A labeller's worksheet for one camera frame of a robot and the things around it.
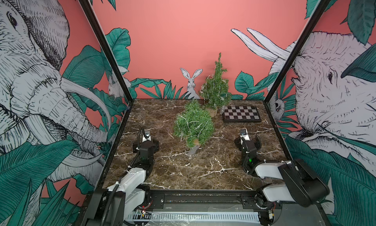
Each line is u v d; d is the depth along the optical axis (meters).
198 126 0.72
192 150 0.82
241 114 1.08
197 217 0.70
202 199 0.75
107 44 0.89
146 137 0.73
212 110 0.97
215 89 0.93
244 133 0.78
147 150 0.65
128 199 0.53
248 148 0.67
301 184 0.43
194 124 0.74
